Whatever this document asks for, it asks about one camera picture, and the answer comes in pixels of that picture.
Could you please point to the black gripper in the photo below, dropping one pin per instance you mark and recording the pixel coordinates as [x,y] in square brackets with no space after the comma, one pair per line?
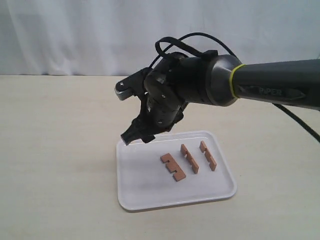
[153,118]

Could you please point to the notched wooden piece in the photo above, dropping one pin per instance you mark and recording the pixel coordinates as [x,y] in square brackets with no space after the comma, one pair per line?
[210,159]
[173,167]
[185,153]

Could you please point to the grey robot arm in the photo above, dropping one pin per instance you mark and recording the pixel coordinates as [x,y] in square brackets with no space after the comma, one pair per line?
[177,80]

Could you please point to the white plastic tray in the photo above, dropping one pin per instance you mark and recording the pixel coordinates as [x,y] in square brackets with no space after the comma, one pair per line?
[144,183]

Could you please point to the white curtain backdrop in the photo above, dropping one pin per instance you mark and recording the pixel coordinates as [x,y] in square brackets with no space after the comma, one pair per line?
[117,37]

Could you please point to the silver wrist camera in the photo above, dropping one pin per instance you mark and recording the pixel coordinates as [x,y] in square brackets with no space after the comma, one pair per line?
[130,86]

